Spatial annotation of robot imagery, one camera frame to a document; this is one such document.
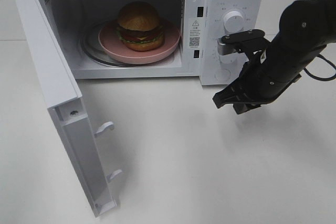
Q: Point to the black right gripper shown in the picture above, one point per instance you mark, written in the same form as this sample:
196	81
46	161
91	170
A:
243	92

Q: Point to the round door release button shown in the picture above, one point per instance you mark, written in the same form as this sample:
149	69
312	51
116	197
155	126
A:
222	75

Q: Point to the white timer knob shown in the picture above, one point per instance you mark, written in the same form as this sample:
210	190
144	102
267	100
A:
228	59

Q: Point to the burger with sesame-free bun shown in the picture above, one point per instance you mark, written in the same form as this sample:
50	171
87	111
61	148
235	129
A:
139	27

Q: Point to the pink round plate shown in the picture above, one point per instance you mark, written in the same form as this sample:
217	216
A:
116	49

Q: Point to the white microwave door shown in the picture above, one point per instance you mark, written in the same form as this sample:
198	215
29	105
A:
65	105

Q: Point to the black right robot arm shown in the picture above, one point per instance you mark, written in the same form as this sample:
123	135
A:
305	29

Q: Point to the upper white control knob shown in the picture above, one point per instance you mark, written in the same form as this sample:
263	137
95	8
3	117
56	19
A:
233	21

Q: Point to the warning label with QR code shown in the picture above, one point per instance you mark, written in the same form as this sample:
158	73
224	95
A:
195	29

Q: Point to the white microwave oven body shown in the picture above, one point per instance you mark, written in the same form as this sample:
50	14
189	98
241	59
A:
73	17

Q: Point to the glass microwave turntable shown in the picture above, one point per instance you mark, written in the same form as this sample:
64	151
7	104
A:
90	45

